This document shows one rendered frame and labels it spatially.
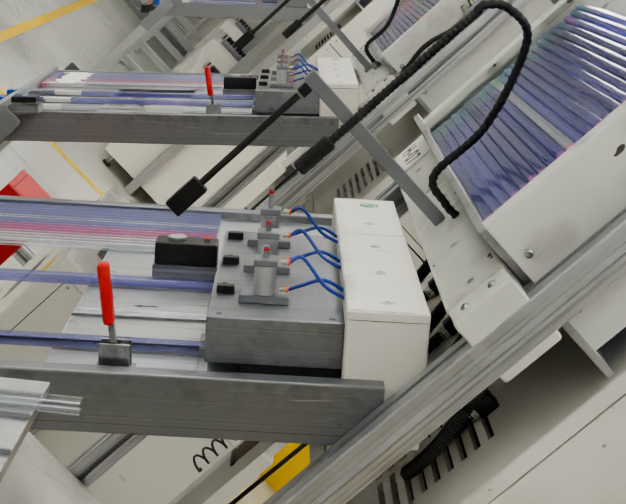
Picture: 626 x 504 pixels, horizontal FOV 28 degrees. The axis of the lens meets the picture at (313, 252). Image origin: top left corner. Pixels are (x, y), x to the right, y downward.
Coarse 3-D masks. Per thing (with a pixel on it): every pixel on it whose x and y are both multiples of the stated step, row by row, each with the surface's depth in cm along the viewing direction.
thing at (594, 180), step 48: (576, 0) 165; (624, 0) 168; (432, 144) 158; (576, 144) 112; (624, 144) 111; (528, 192) 112; (576, 192) 112; (624, 192) 112; (528, 240) 113; (576, 240) 113; (624, 288) 114; (576, 336) 118
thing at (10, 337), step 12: (0, 336) 126; (12, 336) 126; (24, 336) 126; (36, 336) 126; (48, 336) 127; (60, 336) 127; (72, 336) 127; (84, 336) 127; (96, 336) 127; (108, 336) 128; (120, 336) 128; (132, 348) 127; (144, 348) 127; (156, 348) 127; (168, 348) 127; (180, 348) 127; (192, 348) 127
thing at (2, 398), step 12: (0, 396) 100; (12, 396) 100; (24, 396) 100; (36, 396) 100; (48, 396) 101; (60, 396) 101; (72, 396) 101; (12, 408) 100; (24, 408) 100; (36, 408) 100; (48, 408) 100; (60, 408) 100; (72, 408) 100
